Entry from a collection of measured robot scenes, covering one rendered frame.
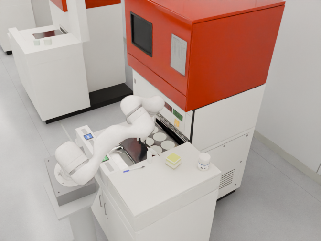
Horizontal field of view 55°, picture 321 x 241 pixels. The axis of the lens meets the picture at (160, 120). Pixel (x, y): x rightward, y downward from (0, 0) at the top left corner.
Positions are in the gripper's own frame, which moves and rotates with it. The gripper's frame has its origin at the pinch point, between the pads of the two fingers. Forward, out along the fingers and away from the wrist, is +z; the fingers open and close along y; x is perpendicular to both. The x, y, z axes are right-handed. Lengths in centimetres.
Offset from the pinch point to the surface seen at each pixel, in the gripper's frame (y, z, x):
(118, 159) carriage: 18.2, 4.0, -9.4
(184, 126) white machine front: -16.4, -13.1, 23.9
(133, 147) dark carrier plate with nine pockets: 4.5, 2.1, -5.2
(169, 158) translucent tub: 15.8, -11.2, 27.5
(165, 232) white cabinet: 40, 27, 38
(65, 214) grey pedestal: 67, 10, -16
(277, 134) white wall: -153, 69, 85
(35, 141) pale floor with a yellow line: -39, 92, -166
